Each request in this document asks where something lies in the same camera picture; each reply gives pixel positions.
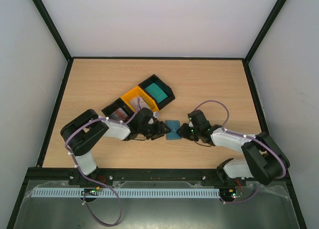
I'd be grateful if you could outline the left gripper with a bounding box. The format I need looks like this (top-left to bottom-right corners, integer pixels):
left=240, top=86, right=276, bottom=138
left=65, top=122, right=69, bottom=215
left=139, top=120, right=171, bottom=140

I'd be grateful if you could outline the teal card holder wallet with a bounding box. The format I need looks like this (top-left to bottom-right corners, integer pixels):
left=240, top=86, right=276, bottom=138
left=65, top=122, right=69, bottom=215
left=165, top=120, right=181, bottom=140

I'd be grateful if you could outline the black bin with teal cards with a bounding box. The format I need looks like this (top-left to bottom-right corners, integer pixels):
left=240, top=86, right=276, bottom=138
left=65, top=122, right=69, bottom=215
left=138, top=74, right=175, bottom=110

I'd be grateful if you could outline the yellow bin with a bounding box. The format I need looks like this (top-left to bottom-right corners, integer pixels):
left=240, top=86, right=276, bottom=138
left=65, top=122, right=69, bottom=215
left=121, top=86, right=159, bottom=112

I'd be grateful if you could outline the black bin with red cards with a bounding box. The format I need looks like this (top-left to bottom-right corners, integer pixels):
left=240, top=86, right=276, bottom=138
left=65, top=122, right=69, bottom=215
left=101, top=98, right=134, bottom=122

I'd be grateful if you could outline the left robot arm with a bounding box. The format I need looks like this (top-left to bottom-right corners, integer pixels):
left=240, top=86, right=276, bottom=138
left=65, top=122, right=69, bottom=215
left=60, top=108, right=171, bottom=176

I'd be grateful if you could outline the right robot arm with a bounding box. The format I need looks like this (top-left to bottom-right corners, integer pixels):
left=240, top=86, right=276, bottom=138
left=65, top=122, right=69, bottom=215
left=177, top=110, right=290, bottom=185

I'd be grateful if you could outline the white floral card stack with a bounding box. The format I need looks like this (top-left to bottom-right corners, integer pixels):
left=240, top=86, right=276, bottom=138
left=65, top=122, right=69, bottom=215
left=129, top=96, right=150, bottom=110

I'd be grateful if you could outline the teal card stack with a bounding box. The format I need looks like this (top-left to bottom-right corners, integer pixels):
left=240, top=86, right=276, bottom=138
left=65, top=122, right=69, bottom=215
left=145, top=83, right=167, bottom=103

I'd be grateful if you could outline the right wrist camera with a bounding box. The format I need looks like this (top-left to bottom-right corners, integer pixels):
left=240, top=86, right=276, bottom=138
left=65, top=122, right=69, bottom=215
left=188, top=120, right=194, bottom=127

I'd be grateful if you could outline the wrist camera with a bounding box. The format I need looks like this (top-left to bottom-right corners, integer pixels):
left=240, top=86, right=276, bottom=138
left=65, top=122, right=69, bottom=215
left=148, top=111, right=160, bottom=124
left=188, top=120, right=194, bottom=127

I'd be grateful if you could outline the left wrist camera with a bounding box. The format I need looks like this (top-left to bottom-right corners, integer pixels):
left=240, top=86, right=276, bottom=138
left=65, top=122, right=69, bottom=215
left=148, top=111, right=160, bottom=124

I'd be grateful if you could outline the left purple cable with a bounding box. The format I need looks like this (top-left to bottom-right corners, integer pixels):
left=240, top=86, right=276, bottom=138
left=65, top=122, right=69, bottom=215
left=64, top=97, right=142, bottom=226

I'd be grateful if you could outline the white slotted cable duct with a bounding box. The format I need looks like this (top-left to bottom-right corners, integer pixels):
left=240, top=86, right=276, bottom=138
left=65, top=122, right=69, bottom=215
left=30, top=188, right=220, bottom=199

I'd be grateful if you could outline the black metal frame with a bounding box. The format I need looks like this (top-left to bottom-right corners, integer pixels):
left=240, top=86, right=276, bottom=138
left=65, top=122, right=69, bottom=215
left=6, top=0, right=306, bottom=229

